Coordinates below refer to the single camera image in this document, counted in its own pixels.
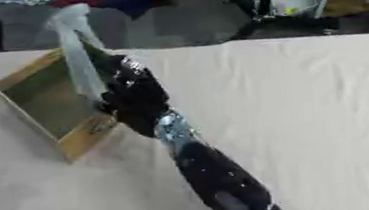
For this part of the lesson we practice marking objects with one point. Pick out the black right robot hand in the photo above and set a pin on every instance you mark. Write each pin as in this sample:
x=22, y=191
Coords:
x=134, y=93

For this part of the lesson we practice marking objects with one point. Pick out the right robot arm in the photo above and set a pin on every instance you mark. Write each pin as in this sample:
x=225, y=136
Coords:
x=221, y=179

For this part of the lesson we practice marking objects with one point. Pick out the tan cardboard box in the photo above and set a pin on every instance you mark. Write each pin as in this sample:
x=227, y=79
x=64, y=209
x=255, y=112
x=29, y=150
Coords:
x=52, y=103

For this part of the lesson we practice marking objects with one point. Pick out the black tripod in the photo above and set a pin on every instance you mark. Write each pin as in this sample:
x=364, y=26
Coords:
x=267, y=9

